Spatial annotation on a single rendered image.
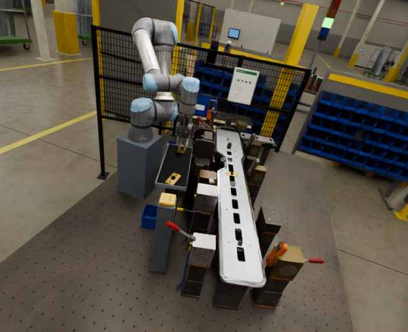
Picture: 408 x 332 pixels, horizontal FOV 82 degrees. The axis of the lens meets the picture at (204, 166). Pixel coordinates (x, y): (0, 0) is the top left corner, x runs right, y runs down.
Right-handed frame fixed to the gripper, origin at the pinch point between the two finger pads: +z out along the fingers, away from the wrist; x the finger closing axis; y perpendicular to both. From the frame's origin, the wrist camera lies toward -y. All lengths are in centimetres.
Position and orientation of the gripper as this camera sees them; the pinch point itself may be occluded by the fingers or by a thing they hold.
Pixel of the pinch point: (182, 146)
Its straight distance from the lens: 125.8
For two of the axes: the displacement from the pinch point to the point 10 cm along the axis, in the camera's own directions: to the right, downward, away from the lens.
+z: -1.8, 8.2, 5.4
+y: -1.4, 5.2, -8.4
